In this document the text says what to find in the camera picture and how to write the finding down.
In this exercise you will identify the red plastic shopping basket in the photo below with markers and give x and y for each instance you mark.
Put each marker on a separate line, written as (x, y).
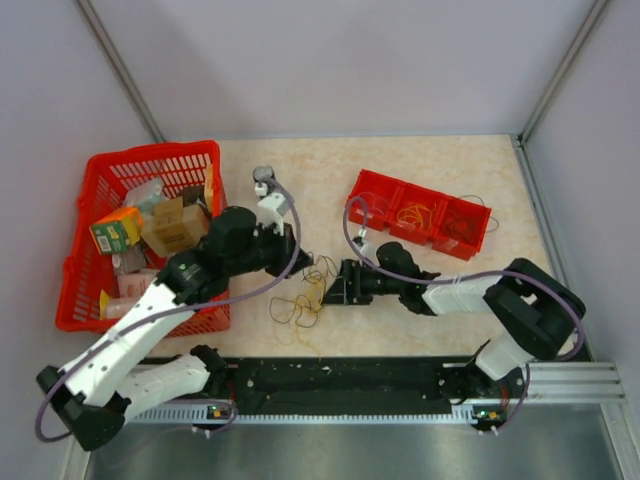
(88, 276)

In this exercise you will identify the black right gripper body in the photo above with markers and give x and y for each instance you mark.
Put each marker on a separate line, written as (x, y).
(369, 282)

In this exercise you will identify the pink snack packet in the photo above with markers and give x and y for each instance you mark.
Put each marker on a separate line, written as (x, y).
(131, 287)

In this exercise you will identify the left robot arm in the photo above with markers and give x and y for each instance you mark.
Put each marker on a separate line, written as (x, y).
(96, 394)

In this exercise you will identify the brown cardboard box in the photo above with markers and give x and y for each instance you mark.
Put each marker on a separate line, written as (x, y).
(173, 227)

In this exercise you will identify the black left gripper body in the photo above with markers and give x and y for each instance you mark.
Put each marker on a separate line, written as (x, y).
(272, 252)

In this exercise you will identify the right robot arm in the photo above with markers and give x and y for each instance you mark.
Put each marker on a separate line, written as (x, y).
(537, 312)

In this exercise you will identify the black drink can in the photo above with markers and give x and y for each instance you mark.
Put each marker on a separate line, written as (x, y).
(263, 175)

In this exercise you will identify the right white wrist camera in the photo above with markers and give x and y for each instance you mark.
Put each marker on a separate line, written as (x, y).
(365, 248)

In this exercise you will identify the red three-compartment bin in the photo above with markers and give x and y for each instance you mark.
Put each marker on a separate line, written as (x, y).
(451, 225)

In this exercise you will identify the green orange carton box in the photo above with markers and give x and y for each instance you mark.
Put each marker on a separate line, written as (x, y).
(117, 232)

